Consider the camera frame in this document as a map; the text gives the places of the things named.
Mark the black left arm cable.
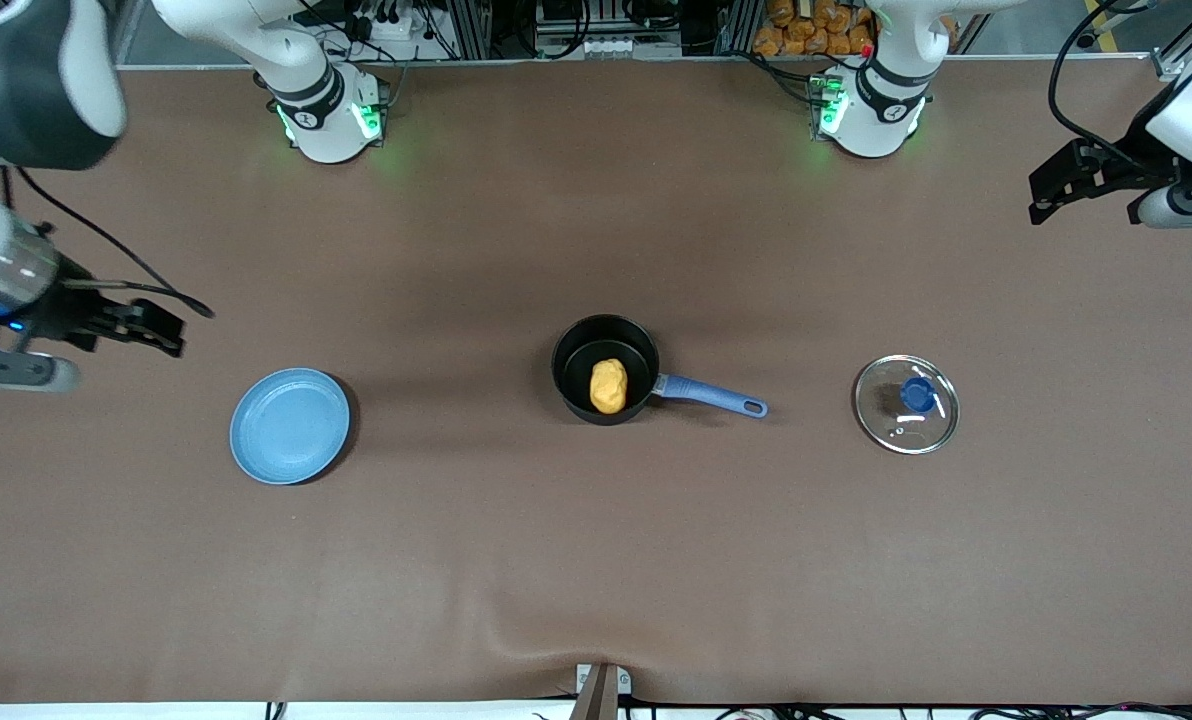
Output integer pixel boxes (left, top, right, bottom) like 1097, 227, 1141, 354
1048, 0, 1162, 173

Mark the black pot with blue handle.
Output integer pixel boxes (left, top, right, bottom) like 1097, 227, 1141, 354
552, 314, 769, 427

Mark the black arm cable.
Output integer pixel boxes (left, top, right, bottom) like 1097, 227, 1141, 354
0, 168, 217, 320
1048, 0, 1162, 173

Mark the white power strip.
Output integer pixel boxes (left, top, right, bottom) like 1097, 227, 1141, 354
348, 8, 419, 43

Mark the brown table cover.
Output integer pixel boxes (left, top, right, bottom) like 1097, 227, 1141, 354
0, 54, 1192, 707

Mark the pile of orange items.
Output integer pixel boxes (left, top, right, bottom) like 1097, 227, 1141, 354
752, 0, 875, 58

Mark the blue round plate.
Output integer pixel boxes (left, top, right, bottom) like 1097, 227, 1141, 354
229, 367, 353, 487

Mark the yellow potato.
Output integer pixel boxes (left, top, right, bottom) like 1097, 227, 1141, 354
589, 358, 629, 415

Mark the glass lid with blue knob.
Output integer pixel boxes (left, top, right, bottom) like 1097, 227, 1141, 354
853, 354, 961, 456

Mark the grey metal table bracket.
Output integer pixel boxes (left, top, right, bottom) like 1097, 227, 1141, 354
574, 662, 633, 720

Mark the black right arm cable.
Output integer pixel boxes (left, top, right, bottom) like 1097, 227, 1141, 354
0, 168, 217, 320

